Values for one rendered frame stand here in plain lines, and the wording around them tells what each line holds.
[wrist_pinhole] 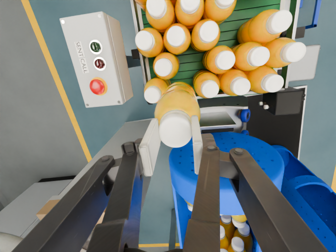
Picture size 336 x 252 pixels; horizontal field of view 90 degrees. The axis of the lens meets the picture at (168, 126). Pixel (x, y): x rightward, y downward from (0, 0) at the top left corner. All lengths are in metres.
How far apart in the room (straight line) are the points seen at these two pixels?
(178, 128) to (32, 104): 2.02
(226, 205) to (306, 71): 0.54
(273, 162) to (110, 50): 0.45
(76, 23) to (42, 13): 1.46
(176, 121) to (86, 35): 0.33
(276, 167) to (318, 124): 1.56
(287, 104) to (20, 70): 2.06
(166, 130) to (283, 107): 0.45
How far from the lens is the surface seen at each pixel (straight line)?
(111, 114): 1.72
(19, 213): 2.17
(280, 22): 0.45
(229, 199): 0.38
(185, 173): 0.40
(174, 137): 0.19
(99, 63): 0.43
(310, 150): 2.09
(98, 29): 0.44
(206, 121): 0.52
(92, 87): 0.45
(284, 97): 0.58
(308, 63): 0.76
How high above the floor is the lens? 1.50
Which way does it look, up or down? 67 degrees down
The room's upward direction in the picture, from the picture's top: 166 degrees counter-clockwise
